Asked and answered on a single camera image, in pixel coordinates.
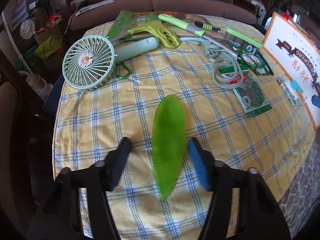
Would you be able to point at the cardboard box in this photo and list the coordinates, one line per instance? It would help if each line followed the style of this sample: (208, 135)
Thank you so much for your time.
(298, 57)

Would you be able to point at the large green food bag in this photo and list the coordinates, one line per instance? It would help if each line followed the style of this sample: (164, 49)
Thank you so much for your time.
(127, 20)

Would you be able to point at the paper on sofa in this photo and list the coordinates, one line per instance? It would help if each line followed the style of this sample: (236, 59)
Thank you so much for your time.
(93, 6)

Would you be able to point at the green carabiner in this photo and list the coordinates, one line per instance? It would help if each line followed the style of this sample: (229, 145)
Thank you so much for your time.
(123, 71)

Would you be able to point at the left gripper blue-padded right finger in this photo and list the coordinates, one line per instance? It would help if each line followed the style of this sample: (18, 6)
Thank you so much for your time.
(219, 179)

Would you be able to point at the round tin can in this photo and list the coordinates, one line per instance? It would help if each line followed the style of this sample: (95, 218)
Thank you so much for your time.
(28, 28)

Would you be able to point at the yellow plaid tablecloth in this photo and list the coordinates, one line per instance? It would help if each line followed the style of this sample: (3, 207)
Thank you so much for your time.
(279, 143)

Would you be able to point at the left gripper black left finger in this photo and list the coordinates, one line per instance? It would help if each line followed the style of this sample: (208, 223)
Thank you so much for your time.
(103, 177)

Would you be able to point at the green rectangular case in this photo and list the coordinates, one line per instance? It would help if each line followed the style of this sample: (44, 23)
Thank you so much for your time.
(242, 36)

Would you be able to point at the Centrum sachets on table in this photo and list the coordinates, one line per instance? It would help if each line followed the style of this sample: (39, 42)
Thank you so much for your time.
(256, 63)

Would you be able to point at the green translucent leaf plate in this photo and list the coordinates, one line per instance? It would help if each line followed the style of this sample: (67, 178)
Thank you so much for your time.
(168, 144)

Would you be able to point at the green can opener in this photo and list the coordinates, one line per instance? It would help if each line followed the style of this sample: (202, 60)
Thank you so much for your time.
(159, 31)

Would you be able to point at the green seaweed snack packet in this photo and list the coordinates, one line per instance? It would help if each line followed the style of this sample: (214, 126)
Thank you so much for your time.
(251, 97)

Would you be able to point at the mint handheld fan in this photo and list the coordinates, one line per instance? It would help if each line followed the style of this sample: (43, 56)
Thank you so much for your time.
(90, 61)

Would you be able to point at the small glass vial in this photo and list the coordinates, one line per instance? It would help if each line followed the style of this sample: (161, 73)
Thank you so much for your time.
(286, 91)

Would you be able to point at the brown sofa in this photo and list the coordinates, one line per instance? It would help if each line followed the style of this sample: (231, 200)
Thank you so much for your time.
(110, 12)

